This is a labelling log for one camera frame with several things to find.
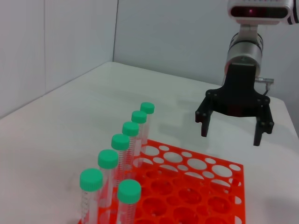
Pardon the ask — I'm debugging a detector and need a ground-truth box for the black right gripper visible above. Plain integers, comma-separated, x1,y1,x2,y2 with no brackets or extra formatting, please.
195,63,275,147

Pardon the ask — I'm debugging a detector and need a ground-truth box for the green capped clear test tube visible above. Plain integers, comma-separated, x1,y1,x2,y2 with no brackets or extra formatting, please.
111,134,130,187
140,102,155,147
79,168,103,224
122,121,140,173
131,111,148,157
117,179,142,224
97,149,119,210

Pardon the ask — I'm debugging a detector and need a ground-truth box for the orange plastic test tube rack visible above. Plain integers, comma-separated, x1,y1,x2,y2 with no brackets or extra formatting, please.
77,139,247,224

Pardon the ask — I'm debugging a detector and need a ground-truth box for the metal connector with black cable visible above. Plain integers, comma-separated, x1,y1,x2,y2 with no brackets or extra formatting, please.
255,78,275,97

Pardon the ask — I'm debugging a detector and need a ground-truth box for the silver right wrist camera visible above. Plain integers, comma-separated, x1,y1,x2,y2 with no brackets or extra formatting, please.
228,0,294,25

